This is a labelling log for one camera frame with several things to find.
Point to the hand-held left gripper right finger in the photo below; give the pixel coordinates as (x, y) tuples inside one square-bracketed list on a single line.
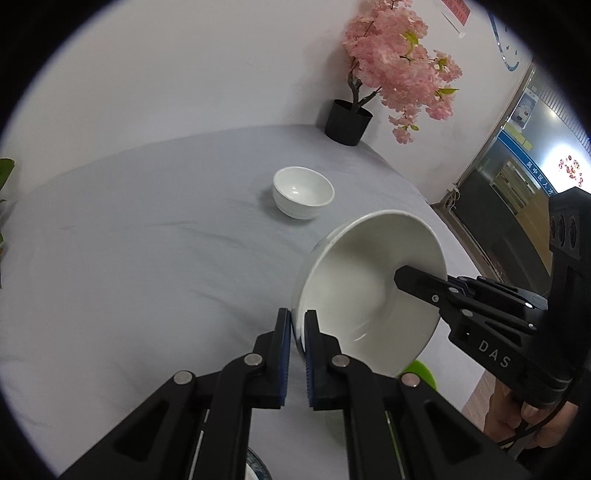
[(310, 360)]

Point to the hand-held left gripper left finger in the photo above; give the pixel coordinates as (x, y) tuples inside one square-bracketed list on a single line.
[(286, 360)]

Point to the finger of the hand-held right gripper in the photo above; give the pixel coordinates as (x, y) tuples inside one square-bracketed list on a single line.
[(429, 286)]

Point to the large white bowl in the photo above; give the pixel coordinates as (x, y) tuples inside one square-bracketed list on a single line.
[(364, 286)]

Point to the green plastic bowl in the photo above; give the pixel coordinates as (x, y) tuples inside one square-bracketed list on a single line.
[(422, 371)]

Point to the person's right hand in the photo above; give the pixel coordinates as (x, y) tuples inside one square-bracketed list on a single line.
[(505, 410)]

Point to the blue floral round plate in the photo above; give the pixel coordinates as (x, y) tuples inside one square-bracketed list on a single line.
[(258, 468)]

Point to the glass door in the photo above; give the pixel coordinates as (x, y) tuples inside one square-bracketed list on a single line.
[(508, 184)]

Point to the small white ribbed bowl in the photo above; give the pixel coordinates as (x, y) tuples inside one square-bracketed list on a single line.
[(300, 187)]

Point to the grey tablecloth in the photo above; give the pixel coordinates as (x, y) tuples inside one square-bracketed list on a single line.
[(138, 254)]

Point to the pink blossom tree in pot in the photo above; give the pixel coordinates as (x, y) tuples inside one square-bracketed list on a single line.
[(392, 55)]

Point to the green leafy plant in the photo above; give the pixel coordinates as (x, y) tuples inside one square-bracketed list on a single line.
[(5, 170)]

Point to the blue wall sticker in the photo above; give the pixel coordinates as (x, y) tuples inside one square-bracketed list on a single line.
[(501, 46)]

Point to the red wall notice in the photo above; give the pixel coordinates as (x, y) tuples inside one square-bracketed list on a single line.
[(457, 9)]

